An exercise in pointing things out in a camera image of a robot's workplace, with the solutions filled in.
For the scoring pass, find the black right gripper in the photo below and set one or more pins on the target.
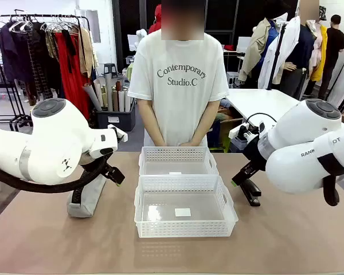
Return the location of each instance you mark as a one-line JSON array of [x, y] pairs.
[[255, 151]]

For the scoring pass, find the black cylindrical object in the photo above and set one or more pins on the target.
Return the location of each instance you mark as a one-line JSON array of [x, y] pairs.
[[252, 194]]

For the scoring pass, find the gray pouch with black zipper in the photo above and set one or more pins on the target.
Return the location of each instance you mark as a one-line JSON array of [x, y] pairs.
[[83, 207]]

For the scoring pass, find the person's right forearm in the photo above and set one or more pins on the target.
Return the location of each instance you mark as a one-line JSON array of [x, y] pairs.
[[152, 123]]

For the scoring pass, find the person's left forearm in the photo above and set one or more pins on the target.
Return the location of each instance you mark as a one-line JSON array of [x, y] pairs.
[[205, 123]]

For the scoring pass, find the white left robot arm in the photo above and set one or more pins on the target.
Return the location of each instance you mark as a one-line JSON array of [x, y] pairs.
[[51, 134]]

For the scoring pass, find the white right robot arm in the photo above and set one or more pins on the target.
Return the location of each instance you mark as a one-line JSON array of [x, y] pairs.
[[304, 126]]

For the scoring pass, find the person's right hand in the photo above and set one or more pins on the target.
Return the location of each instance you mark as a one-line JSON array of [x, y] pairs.
[[164, 144]]

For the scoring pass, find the person's left hand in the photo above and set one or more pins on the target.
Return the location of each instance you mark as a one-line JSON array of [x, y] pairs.
[[190, 144]]

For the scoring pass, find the cardboard box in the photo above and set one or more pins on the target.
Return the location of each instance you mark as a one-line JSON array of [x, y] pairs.
[[228, 126]]

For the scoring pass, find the black plastic crate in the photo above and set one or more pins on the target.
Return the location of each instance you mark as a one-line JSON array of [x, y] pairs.
[[114, 120]]

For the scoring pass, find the white perforated plastic basket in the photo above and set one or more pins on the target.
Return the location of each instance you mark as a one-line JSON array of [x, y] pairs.
[[186, 229], [177, 156]]

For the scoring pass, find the white table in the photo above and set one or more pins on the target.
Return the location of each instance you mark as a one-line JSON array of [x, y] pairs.
[[261, 100]]

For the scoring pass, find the white paper roll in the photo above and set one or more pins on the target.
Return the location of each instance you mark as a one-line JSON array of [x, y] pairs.
[[121, 100], [128, 100]]

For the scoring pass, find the tan cardboard tube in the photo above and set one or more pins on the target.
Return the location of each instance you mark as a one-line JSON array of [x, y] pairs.
[[115, 98]]

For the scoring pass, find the wide gray paper roll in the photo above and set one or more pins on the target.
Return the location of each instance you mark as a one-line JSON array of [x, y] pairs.
[[91, 96]]

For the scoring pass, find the tall gray cardboard tube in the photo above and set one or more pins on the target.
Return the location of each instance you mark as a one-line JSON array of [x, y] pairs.
[[109, 91]]

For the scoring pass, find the person in white printed T-shirt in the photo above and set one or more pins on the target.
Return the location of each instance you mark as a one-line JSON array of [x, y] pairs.
[[177, 109]]

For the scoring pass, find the red dress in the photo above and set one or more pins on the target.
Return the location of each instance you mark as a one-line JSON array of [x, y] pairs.
[[71, 86]]

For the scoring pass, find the green cloth table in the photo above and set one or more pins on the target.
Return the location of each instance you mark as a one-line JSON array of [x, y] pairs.
[[130, 71]]

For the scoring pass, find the gray plastic stool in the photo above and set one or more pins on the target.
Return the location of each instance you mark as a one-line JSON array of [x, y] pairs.
[[109, 68]]

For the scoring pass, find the beige garment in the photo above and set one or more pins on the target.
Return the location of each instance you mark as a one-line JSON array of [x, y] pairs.
[[87, 54]]

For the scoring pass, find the beige trench coat mannequin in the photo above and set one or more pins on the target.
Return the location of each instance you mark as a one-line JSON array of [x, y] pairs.
[[255, 48]]

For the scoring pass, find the black checked garment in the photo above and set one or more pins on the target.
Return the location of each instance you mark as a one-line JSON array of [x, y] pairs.
[[38, 71]]

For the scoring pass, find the navy dressed mannequin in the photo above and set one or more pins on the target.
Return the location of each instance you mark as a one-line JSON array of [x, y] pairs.
[[302, 51]]

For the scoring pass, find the white coat mannequin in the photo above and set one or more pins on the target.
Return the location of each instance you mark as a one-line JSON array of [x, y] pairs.
[[289, 43]]

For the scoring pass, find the yellow garment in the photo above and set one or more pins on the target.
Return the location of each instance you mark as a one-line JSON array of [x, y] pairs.
[[321, 57]]

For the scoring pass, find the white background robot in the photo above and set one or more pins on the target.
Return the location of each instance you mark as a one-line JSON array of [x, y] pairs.
[[142, 33]]

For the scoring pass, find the red hooded garment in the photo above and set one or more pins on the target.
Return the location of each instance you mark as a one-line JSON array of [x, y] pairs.
[[155, 25]]

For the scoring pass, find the man in black clothes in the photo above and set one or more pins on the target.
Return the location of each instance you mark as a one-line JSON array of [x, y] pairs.
[[335, 46]]

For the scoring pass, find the dark navy garment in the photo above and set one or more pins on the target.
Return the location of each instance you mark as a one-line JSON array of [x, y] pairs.
[[11, 51]]

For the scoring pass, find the black clothes rack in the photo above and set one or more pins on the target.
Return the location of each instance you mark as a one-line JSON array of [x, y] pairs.
[[23, 16]]

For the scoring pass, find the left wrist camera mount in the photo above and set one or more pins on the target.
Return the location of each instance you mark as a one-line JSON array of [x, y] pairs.
[[121, 135]]

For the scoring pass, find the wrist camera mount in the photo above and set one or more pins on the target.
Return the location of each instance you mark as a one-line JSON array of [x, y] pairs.
[[238, 132], [121, 135]]

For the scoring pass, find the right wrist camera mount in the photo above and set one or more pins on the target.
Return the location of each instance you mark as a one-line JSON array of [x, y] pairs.
[[238, 132]]

